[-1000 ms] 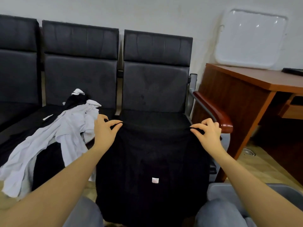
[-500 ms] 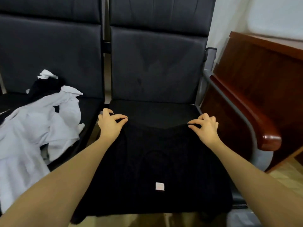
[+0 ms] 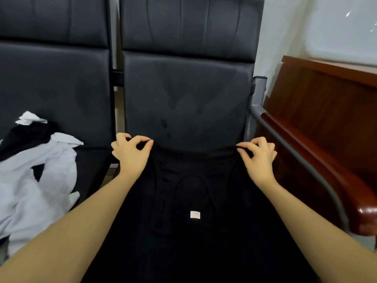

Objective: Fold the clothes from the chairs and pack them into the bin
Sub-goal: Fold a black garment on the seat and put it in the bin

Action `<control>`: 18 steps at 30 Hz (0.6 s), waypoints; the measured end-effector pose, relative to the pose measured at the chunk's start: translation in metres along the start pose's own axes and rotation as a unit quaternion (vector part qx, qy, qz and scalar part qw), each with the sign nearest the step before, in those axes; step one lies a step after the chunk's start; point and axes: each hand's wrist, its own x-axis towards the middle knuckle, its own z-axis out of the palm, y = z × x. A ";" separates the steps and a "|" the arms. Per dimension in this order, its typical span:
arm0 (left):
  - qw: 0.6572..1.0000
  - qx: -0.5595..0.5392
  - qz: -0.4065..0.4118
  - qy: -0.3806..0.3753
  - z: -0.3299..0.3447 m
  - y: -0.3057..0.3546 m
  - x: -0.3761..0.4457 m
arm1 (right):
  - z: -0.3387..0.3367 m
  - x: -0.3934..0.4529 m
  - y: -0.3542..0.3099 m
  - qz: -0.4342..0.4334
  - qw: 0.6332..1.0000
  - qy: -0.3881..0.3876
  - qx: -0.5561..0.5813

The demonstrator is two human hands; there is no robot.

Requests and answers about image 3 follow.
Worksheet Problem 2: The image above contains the person's left hand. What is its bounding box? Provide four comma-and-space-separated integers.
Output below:
111, 132, 155, 182

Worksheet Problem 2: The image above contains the person's right hand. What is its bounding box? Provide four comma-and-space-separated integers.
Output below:
236, 136, 278, 189

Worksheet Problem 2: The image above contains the black garment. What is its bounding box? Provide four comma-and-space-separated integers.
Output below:
81, 144, 323, 283

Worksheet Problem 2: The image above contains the pile of clothes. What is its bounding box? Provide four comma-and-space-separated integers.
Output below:
0, 110, 85, 258

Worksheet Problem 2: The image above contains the person's right forearm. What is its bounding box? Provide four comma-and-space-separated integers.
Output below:
259, 178, 377, 283

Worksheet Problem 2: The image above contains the person's left forearm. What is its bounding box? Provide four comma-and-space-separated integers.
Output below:
0, 173, 137, 283

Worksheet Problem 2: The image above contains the brown wooden bench armrest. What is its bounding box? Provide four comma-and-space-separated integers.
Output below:
260, 111, 377, 237

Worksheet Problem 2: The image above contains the brown wooden desk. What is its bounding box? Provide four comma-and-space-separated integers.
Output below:
262, 55, 377, 223

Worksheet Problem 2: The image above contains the black leather bench seat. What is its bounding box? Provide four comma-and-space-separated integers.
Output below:
0, 0, 117, 204
117, 0, 267, 175

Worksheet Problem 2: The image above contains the white plastic tray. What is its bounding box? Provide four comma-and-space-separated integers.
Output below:
303, 0, 377, 68

